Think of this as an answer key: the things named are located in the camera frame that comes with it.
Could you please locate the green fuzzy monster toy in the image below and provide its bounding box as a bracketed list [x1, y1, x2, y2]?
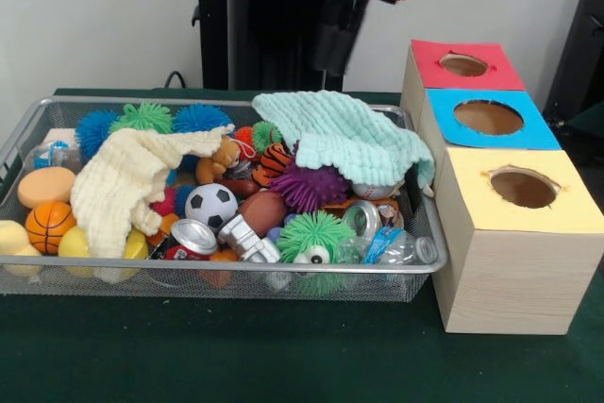
[110, 101, 176, 133]

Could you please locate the purple spiky ball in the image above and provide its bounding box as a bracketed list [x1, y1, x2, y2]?
[270, 160, 350, 214]

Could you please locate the black cable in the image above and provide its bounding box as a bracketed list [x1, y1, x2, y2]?
[164, 70, 190, 91]

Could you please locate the small orange basketball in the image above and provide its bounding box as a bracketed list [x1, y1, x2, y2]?
[25, 201, 77, 255]

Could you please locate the small soccer ball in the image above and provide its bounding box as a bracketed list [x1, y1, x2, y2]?
[185, 183, 240, 232]

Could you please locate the white baseball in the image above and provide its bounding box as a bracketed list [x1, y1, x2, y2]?
[352, 179, 405, 202]

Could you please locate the crushed plastic water bottle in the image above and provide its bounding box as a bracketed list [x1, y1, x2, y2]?
[363, 227, 439, 268]

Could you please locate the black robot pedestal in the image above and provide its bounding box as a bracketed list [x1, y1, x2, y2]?
[182, 0, 380, 92]

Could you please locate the large blue spiky ball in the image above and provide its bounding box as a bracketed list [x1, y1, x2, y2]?
[173, 104, 235, 135]

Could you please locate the dark green table cloth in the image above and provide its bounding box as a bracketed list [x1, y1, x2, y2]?
[0, 87, 604, 403]

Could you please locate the plain yellow ball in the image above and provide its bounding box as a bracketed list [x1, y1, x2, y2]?
[59, 226, 98, 259]

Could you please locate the pale orange round sponge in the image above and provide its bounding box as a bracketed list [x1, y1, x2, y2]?
[17, 167, 76, 210]

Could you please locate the green spiky ball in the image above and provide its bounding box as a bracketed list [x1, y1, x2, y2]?
[276, 211, 352, 295]

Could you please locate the cream knitted cloth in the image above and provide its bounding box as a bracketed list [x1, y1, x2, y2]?
[71, 125, 237, 259]

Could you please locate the clear shallow bin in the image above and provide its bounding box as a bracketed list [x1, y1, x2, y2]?
[0, 94, 452, 303]

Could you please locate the mint green knitted cloth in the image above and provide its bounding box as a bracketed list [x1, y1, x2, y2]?
[252, 91, 438, 190]

